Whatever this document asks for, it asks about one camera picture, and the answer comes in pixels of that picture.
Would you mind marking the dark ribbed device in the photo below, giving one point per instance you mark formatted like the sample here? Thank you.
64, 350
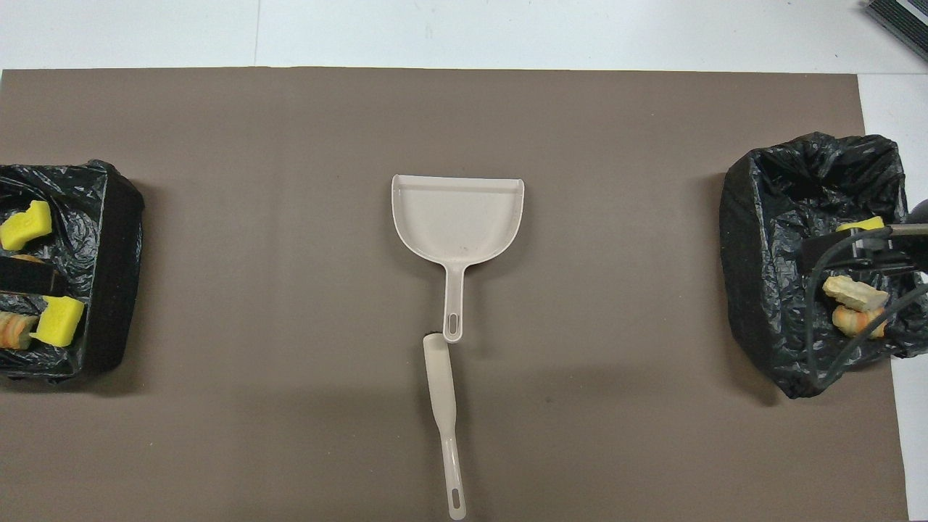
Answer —
902, 18

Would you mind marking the beige plastic dustpan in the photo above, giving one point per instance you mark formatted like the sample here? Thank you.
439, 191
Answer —
457, 217

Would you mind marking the green yellow sponge chunk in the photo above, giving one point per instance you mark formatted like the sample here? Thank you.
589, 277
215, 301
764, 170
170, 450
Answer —
864, 224

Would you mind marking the yellow notched sponge piece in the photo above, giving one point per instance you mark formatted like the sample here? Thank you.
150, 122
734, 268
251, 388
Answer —
25, 226

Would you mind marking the crumpled black bag bin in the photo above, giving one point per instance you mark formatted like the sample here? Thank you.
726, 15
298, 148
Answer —
768, 217

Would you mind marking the brown table mat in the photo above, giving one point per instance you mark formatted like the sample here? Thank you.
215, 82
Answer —
290, 145

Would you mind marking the yellow green sponge wedge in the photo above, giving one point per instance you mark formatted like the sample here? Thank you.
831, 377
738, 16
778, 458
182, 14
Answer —
58, 320

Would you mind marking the pale bread chunk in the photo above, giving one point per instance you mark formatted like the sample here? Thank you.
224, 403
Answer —
855, 293

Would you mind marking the orange striped croissant piece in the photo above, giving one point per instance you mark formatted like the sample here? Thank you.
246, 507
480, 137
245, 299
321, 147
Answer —
14, 330
855, 321

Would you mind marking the beige hand brush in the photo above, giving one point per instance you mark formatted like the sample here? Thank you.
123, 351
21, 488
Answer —
441, 377

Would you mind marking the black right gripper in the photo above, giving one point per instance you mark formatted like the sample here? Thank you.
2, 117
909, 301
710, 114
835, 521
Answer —
888, 257

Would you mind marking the boxy black bag bin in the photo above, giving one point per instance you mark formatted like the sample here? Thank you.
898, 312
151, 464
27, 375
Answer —
109, 254

